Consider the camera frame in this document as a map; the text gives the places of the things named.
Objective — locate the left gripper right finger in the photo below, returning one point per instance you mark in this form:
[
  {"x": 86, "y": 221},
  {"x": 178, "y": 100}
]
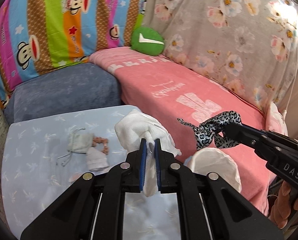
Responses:
[{"x": 209, "y": 207}]

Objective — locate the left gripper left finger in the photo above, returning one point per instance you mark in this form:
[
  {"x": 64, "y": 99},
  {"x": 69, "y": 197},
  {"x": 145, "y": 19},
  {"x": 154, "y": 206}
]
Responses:
[{"x": 93, "y": 206}]

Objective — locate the small white pink sock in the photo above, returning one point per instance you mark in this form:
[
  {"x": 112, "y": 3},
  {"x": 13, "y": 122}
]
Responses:
[{"x": 96, "y": 160}]

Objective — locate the small grey drawstring pouch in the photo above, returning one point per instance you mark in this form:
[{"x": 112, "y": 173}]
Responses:
[{"x": 78, "y": 142}]

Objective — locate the pink patterned scrunchie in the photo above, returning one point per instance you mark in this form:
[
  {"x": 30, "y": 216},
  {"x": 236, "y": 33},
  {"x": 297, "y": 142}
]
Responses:
[{"x": 104, "y": 141}]

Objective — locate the leopard print ribbon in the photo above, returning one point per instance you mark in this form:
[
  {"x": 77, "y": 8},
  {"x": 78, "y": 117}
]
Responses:
[{"x": 212, "y": 130}]

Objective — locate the white cloth piece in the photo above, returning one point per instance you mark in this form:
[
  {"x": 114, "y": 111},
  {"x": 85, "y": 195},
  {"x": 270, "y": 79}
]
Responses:
[{"x": 136, "y": 126}]

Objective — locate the white bag lined trash bin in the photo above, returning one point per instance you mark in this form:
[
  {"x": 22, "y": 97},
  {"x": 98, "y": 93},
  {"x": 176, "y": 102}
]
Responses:
[{"x": 211, "y": 159}]

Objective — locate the person's right hand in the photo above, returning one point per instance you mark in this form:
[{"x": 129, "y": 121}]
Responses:
[{"x": 281, "y": 209}]

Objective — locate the small pink white pillow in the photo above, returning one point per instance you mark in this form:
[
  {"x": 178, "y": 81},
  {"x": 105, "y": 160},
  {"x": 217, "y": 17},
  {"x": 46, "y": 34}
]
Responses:
[{"x": 274, "y": 120}]

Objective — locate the light blue palm-print cloth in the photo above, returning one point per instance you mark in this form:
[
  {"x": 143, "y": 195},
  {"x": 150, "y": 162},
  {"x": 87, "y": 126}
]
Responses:
[{"x": 33, "y": 174}]

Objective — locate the blue-grey velvet cushion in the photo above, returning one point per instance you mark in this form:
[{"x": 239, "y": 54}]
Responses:
[{"x": 76, "y": 88}]

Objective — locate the pink towel blanket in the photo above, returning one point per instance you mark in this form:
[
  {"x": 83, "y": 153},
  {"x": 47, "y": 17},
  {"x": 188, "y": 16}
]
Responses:
[{"x": 171, "y": 93}]

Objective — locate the grey floral bed cover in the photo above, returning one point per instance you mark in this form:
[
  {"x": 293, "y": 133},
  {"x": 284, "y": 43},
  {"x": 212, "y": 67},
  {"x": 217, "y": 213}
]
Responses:
[{"x": 248, "y": 46}]

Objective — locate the green round plush cushion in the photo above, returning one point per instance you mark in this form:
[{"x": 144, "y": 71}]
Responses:
[{"x": 147, "y": 41}]

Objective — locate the striped monkey cartoon pillow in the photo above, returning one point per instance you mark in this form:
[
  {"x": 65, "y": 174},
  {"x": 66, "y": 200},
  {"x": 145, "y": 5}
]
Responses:
[{"x": 40, "y": 36}]

